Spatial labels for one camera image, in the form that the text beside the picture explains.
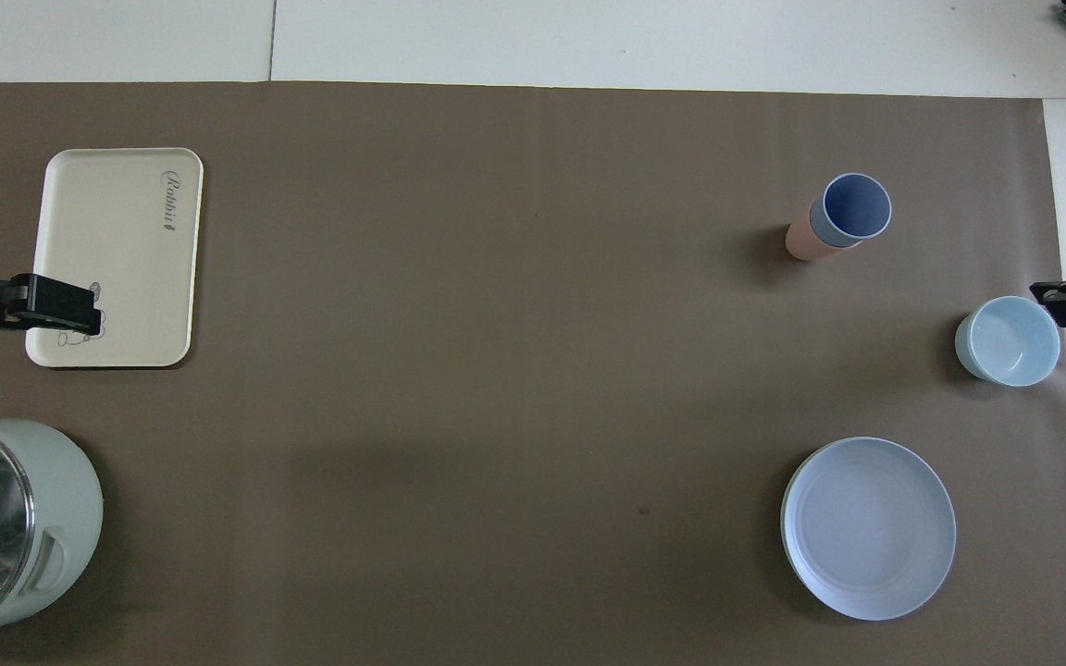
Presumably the blue plastic cup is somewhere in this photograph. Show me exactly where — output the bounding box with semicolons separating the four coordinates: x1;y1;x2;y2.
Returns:
809;173;893;249

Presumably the pink plastic cup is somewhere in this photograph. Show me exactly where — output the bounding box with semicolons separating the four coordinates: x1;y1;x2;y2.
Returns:
785;202;858;262

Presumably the cream tray with rabbit print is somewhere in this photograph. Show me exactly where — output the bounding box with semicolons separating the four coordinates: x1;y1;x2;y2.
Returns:
25;148;205;369

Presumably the light blue bowl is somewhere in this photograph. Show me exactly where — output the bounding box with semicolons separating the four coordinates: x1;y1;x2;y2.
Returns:
955;296;1061;388

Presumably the mint green electric pot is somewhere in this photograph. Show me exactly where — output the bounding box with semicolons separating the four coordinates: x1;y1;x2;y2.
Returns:
0;419;105;648

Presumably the pale blue plate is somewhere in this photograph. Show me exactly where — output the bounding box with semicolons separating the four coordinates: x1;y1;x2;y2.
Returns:
780;437;958;622

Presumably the brown paper table mat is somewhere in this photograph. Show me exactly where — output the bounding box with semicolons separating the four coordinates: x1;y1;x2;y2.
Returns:
0;81;1066;666

